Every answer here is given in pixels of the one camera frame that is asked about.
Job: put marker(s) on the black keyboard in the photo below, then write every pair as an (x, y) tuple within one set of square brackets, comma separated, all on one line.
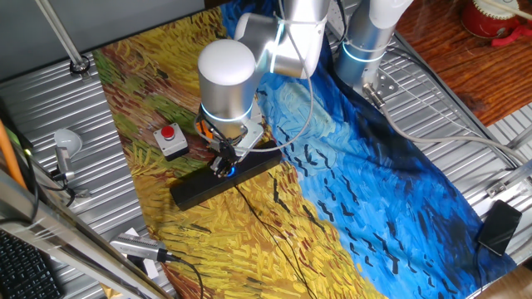
[(21, 274)]

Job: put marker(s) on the black speaker bar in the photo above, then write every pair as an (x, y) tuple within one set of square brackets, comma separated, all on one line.
[(195, 192)]

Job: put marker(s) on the black flat rectangular device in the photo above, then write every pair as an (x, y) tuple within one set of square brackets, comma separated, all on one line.
[(498, 228)]

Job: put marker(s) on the red drum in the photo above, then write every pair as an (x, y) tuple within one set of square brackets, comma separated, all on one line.
[(482, 23)]

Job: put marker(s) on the metal pole with round base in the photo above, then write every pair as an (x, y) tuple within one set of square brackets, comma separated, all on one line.
[(62, 37)]

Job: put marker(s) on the white paper card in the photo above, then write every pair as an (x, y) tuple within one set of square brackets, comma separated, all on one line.
[(151, 268)]

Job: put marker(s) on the orange box red mushroom button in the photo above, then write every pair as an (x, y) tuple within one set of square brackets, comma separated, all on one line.
[(208, 133)]

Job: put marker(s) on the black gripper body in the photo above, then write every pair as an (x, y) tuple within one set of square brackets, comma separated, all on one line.
[(223, 150)]

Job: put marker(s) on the orange pole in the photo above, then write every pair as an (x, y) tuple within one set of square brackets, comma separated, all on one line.
[(10, 162)]

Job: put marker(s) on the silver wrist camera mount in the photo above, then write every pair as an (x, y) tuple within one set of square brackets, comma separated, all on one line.
[(251, 139)]

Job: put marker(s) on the painted blue yellow tablecloth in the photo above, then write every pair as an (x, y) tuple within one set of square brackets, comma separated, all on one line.
[(374, 166)]

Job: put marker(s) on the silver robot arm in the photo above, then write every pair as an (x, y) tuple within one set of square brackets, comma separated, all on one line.
[(226, 91)]

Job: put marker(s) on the aluminium frame beam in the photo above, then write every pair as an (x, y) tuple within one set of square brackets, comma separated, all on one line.
[(62, 236)]

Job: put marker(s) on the blue-lit speaker volume knob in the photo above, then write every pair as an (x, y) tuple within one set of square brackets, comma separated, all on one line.
[(232, 171)]

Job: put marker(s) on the silver depth camera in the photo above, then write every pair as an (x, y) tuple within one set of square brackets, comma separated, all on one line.
[(64, 164), (137, 247)]

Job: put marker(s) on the metal camera bracket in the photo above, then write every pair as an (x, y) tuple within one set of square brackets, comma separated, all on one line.
[(82, 193)]

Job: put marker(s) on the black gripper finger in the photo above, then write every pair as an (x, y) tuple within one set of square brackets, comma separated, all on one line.
[(231, 175), (215, 165)]

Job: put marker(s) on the red tassel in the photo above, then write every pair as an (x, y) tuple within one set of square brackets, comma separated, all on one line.
[(505, 39)]

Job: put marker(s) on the aluminium frame rail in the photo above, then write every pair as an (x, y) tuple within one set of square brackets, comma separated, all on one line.
[(519, 174)]

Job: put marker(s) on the grey box large red button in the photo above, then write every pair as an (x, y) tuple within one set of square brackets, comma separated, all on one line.
[(176, 144)]

